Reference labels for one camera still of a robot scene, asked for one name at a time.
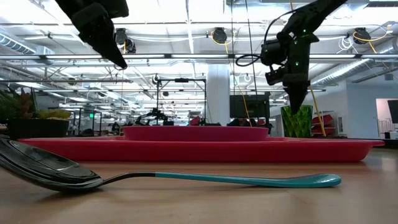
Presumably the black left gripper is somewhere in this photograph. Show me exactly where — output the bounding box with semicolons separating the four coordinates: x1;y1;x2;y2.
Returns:
55;0;130;70

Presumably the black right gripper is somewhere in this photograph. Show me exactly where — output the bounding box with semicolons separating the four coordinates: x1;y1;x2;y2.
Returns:
261;30;320;114

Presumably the green faceted cup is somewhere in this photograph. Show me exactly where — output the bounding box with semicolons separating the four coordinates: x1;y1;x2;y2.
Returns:
280;105;313;138

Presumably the pink round plate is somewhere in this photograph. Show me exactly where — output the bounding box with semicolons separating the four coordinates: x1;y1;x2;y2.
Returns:
123;125;270;142

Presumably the black spoon teal handle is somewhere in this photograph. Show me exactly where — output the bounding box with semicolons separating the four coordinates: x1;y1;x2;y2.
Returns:
0;136;342;192

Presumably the red plastic tray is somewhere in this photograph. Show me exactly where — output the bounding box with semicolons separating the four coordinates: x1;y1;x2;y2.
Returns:
17;136;386;163

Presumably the black monitor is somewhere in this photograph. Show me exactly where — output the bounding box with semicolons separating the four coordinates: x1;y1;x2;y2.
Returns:
229;95;271;119

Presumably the white pillar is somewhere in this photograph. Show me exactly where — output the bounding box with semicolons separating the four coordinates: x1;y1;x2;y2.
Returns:
206;64;231;126

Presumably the potted succulent plant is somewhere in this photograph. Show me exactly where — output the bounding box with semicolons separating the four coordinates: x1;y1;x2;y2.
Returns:
0;86;72;141

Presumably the black ceiling cord reel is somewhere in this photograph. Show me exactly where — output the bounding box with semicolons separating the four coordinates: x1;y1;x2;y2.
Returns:
212;27;228;45
114;27;137;54
353;27;371;45

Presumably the yellow hanging cable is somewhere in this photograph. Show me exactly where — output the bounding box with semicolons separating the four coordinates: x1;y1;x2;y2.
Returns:
308;85;327;138

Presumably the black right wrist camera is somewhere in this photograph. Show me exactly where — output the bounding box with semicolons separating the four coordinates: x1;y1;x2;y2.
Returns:
265;66;286;86

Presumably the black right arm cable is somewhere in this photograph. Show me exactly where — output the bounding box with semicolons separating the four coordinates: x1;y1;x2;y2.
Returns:
235;9;296;68

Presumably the black background rig frame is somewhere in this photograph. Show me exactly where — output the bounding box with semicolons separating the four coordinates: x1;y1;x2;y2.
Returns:
156;77;208;126

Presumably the black hanging cable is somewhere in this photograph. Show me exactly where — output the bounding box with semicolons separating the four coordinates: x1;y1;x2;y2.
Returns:
244;0;259;96

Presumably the black wall screen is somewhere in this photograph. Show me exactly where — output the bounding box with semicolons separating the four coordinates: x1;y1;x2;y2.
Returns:
387;99;398;124

